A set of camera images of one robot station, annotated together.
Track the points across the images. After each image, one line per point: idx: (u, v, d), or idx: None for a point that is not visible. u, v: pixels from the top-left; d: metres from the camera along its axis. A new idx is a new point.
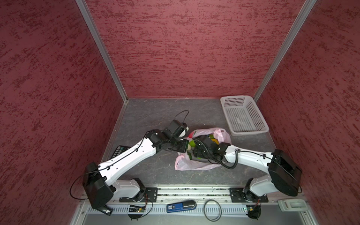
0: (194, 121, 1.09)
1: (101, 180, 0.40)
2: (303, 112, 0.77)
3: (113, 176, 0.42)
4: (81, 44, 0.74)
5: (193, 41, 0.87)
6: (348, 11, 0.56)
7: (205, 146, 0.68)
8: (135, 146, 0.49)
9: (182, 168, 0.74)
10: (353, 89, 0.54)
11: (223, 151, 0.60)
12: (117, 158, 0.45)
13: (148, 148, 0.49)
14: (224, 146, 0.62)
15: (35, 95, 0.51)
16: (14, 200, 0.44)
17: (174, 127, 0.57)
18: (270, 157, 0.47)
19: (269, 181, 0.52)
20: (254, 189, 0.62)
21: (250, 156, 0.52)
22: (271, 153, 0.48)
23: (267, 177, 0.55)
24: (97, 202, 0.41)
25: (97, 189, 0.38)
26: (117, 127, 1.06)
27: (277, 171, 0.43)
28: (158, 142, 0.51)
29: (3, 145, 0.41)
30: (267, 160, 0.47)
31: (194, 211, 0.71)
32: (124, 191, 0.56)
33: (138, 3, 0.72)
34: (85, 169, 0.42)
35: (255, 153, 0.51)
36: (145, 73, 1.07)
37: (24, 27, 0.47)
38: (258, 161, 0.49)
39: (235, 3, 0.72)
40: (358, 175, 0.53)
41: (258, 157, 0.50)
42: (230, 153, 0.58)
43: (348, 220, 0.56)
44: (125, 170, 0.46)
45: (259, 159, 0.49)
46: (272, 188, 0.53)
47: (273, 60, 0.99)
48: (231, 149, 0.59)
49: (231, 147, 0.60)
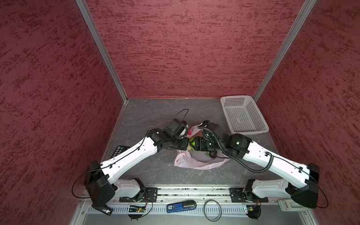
0: (194, 121, 1.09)
1: (104, 178, 0.40)
2: (303, 112, 0.77)
3: (116, 174, 0.43)
4: (81, 44, 0.74)
5: (193, 41, 0.87)
6: (348, 11, 0.56)
7: (216, 137, 0.53)
8: (137, 145, 0.49)
9: (181, 165, 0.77)
10: (353, 89, 0.54)
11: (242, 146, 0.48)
12: (119, 156, 0.46)
13: (150, 146, 0.49)
14: (244, 140, 0.50)
15: (35, 95, 0.51)
16: (14, 200, 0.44)
17: (174, 126, 0.58)
18: (306, 172, 0.41)
19: (279, 187, 0.52)
20: (257, 191, 0.62)
21: (281, 165, 0.43)
22: (307, 168, 0.42)
23: (277, 183, 0.54)
24: (98, 201, 0.42)
25: (100, 187, 0.38)
26: (117, 127, 1.06)
27: (317, 193, 0.38)
28: (160, 141, 0.51)
29: (3, 145, 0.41)
30: (303, 175, 0.41)
31: (194, 211, 0.71)
32: (124, 191, 0.56)
33: (139, 3, 0.72)
34: (87, 168, 0.42)
35: (288, 163, 0.43)
36: (145, 73, 1.07)
37: (24, 27, 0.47)
38: (291, 173, 0.42)
39: (235, 3, 0.72)
40: (358, 175, 0.53)
41: (292, 169, 0.42)
42: (256, 156, 0.46)
43: (348, 220, 0.56)
44: (127, 169, 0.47)
45: (295, 172, 0.42)
46: (280, 194, 0.53)
47: (273, 60, 0.99)
48: (256, 149, 0.47)
49: (254, 146, 0.48)
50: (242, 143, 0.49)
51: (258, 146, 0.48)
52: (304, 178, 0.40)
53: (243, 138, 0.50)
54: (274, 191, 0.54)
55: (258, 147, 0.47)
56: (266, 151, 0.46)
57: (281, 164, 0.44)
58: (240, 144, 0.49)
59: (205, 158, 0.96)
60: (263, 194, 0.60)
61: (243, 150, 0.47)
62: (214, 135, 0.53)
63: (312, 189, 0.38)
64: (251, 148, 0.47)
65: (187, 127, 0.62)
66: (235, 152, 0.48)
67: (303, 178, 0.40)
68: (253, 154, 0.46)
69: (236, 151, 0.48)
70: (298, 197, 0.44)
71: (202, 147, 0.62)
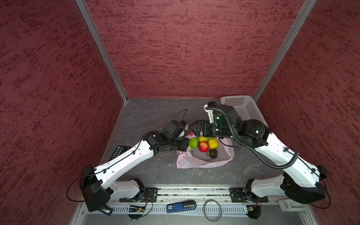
0: (194, 121, 1.09)
1: (97, 184, 0.39)
2: (303, 112, 0.77)
3: (109, 178, 0.42)
4: (81, 44, 0.74)
5: (193, 41, 0.87)
6: (348, 11, 0.56)
7: (229, 121, 0.44)
8: (131, 149, 0.48)
9: (183, 167, 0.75)
10: (353, 89, 0.54)
11: (260, 133, 0.40)
12: (114, 161, 0.45)
13: (146, 151, 0.48)
14: (263, 128, 0.42)
15: (35, 95, 0.51)
16: (13, 200, 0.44)
17: (172, 128, 0.56)
18: (316, 175, 0.39)
19: (273, 184, 0.53)
20: (256, 191, 0.62)
21: (298, 163, 0.39)
22: (315, 170, 0.40)
23: (272, 180, 0.55)
24: (92, 205, 0.41)
25: (93, 193, 0.38)
26: (117, 127, 1.06)
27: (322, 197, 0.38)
28: (156, 145, 0.50)
29: (3, 145, 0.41)
30: (314, 176, 0.39)
31: (194, 211, 0.71)
32: (123, 193, 0.56)
33: (139, 3, 0.72)
34: (81, 173, 0.42)
35: (302, 162, 0.40)
36: (145, 73, 1.07)
37: (24, 27, 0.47)
38: (305, 174, 0.39)
39: (235, 3, 0.72)
40: (358, 175, 0.53)
41: (305, 170, 0.39)
42: (273, 150, 0.40)
43: (348, 220, 0.56)
44: (123, 173, 0.46)
45: (307, 173, 0.39)
46: (275, 191, 0.54)
47: (273, 60, 0.99)
48: (275, 144, 0.40)
49: (273, 138, 0.41)
50: (261, 131, 0.41)
51: (276, 138, 0.41)
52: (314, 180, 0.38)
53: (262, 128, 0.42)
54: (272, 190, 0.54)
55: (276, 140, 0.41)
56: (285, 147, 0.41)
57: (298, 163, 0.40)
58: (259, 131, 0.41)
59: (206, 157, 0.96)
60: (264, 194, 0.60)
61: (261, 139, 0.39)
62: (228, 118, 0.44)
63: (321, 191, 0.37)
64: (271, 140, 0.40)
65: (186, 128, 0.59)
66: (251, 139, 0.40)
67: (313, 180, 0.38)
68: (271, 147, 0.40)
69: (251, 138, 0.40)
70: (297, 193, 0.43)
71: (206, 132, 0.53)
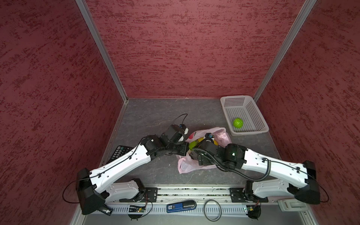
0: (194, 121, 1.09)
1: (91, 188, 0.39)
2: (303, 112, 0.77)
3: (104, 183, 0.41)
4: (81, 44, 0.74)
5: (193, 41, 0.87)
6: (348, 11, 0.56)
7: (210, 154, 0.53)
8: (129, 154, 0.47)
9: (185, 170, 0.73)
10: (353, 89, 0.54)
11: (237, 155, 0.48)
12: (109, 165, 0.44)
13: (142, 156, 0.47)
14: (239, 150, 0.49)
15: (35, 95, 0.51)
16: (13, 200, 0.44)
17: (171, 133, 0.54)
18: (303, 172, 0.42)
19: (279, 187, 0.52)
20: (259, 194, 0.62)
21: (280, 168, 0.43)
22: (300, 168, 0.43)
23: (275, 183, 0.55)
24: (87, 209, 0.41)
25: (86, 197, 0.38)
26: (117, 127, 1.06)
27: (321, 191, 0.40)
28: (153, 150, 0.49)
29: (3, 145, 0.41)
30: (302, 175, 0.41)
31: (194, 211, 0.71)
32: (120, 195, 0.56)
33: (139, 3, 0.72)
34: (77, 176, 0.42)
35: (285, 165, 0.44)
36: (145, 73, 1.07)
37: (24, 27, 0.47)
38: (291, 175, 0.42)
39: (235, 3, 0.72)
40: (358, 175, 0.53)
41: (290, 171, 0.42)
42: (254, 164, 0.45)
43: (348, 220, 0.56)
44: (117, 178, 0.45)
45: (294, 174, 0.42)
46: (280, 193, 0.54)
47: (273, 60, 0.99)
48: (253, 158, 0.46)
49: (251, 154, 0.47)
50: (237, 154, 0.48)
51: (253, 153, 0.48)
52: (303, 178, 0.41)
53: (237, 149, 0.49)
54: (278, 192, 0.54)
55: (253, 154, 0.47)
56: (262, 158, 0.46)
57: (280, 168, 0.44)
58: (236, 155, 0.48)
59: None
60: (266, 195, 0.60)
61: (240, 161, 0.46)
62: (207, 153, 0.53)
63: (313, 186, 0.39)
64: (248, 156, 0.47)
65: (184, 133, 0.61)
66: (232, 163, 0.47)
67: (302, 178, 0.41)
68: (251, 162, 0.46)
69: (233, 162, 0.47)
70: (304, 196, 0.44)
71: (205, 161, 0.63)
